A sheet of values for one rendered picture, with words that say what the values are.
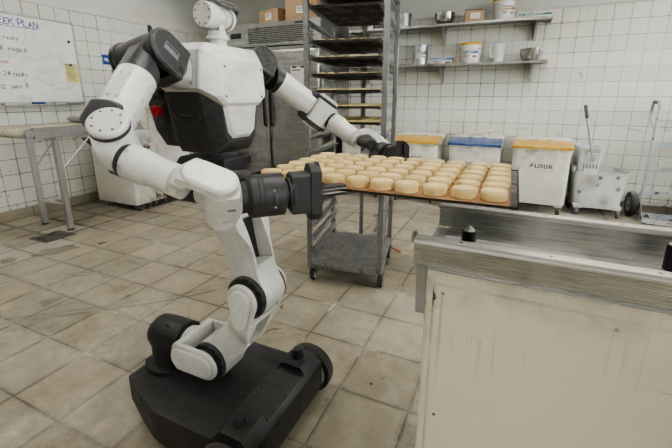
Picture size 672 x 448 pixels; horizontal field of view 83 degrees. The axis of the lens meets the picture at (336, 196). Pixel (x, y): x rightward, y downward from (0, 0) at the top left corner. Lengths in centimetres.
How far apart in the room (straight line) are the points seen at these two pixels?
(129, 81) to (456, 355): 92
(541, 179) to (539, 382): 354
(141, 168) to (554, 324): 84
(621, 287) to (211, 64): 103
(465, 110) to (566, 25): 129
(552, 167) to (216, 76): 370
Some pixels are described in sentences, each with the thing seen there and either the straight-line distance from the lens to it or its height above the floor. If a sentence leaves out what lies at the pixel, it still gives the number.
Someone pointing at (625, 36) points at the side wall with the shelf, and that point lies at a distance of 506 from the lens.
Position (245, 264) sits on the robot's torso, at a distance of 124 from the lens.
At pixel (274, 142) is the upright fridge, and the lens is 488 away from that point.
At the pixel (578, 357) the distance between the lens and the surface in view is 91.
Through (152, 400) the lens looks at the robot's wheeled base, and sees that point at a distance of 164.
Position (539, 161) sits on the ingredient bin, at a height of 57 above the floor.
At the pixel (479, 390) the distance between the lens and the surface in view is 98.
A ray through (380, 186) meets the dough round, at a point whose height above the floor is 101.
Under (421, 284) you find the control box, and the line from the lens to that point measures 93.
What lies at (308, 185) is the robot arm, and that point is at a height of 102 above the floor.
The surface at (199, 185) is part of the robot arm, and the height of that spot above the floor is 104.
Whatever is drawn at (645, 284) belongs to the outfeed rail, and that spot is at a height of 88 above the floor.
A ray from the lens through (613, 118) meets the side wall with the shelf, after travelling 503.
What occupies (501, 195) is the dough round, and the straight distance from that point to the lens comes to 78.
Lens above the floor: 119
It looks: 15 degrees down
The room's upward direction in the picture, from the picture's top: straight up
